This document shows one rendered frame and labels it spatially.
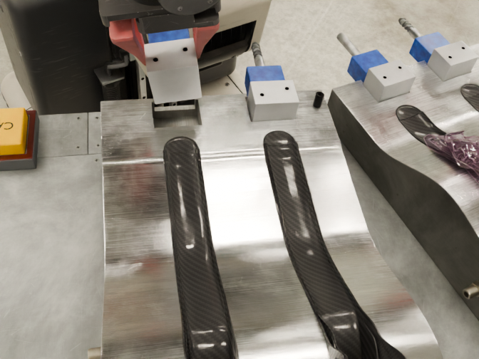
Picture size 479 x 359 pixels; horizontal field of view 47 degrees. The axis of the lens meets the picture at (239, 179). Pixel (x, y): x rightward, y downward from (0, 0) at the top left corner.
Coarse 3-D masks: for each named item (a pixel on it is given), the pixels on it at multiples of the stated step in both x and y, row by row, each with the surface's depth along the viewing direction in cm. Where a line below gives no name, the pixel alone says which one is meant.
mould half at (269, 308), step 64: (128, 128) 60; (192, 128) 60; (256, 128) 61; (320, 128) 62; (128, 192) 55; (256, 192) 57; (320, 192) 57; (128, 256) 51; (256, 256) 52; (128, 320) 44; (256, 320) 44; (384, 320) 45
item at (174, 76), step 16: (160, 32) 57; (176, 32) 57; (144, 48) 54; (160, 48) 54; (176, 48) 54; (192, 48) 54; (160, 64) 53; (176, 64) 53; (192, 64) 53; (160, 80) 54; (176, 80) 55; (192, 80) 55; (160, 96) 57; (176, 96) 57; (192, 96) 57
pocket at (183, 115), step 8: (152, 104) 62; (160, 112) 64; (168, 112) 64; (176, 112) 64; (184, 112) 64; (192, 112) 65; (160, 120) 64; (168, 120) 64; (176, 120) 64; (184, 120) 65; (192, 120) 65; (200, 120) 62
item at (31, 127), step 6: (30, 114) 69; (30, 120) 68; (30, 126) 67; (30, 132) 67; (30, 138) 66; (30, 144) 66; (30, 150) 65; (0, 156) 64; (6, 156) 64; (12, 156) 64; (18, 156) 65; (24, 156) 65; (30, 156) 65
